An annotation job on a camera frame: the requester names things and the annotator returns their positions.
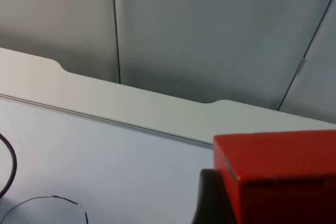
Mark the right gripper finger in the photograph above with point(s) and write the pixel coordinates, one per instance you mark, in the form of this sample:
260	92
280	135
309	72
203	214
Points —
212	200

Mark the red cube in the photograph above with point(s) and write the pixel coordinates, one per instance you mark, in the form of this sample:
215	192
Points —
278	171

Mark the grey-framed whiteboard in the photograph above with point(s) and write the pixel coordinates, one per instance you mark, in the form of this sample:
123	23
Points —
105	171

